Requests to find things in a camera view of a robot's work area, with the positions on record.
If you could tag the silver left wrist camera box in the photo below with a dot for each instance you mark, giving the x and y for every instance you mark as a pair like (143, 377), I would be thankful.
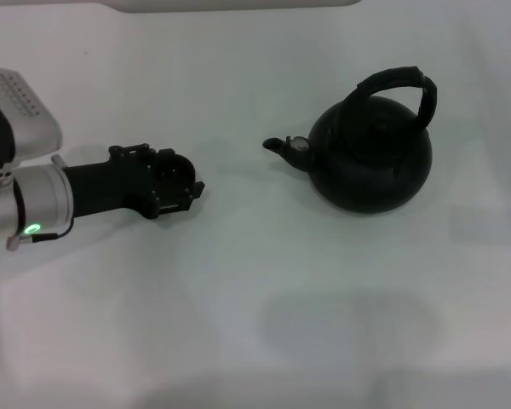
(25, 119)

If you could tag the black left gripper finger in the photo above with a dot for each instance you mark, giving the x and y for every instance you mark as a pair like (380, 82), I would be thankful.
(130, 150)
(174, 206)

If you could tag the small black teacup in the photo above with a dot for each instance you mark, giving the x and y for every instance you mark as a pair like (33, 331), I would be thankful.
(176, 170)

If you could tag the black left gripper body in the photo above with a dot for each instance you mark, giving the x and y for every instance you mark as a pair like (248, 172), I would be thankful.
(102, 187)

